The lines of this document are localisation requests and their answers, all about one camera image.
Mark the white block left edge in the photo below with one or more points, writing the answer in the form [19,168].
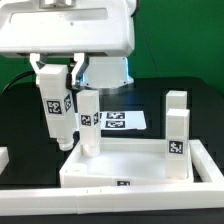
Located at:
[4,159]

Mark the white desk top tray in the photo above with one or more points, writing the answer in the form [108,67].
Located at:
[121,162]

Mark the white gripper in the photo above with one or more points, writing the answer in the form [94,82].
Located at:
[61,28]

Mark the white L-shaped fence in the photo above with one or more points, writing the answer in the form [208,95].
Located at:
[207,193]

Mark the fiducial marker sheet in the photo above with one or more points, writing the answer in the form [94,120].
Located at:
[111,120]

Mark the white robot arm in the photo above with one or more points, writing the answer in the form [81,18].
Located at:
[104,73]

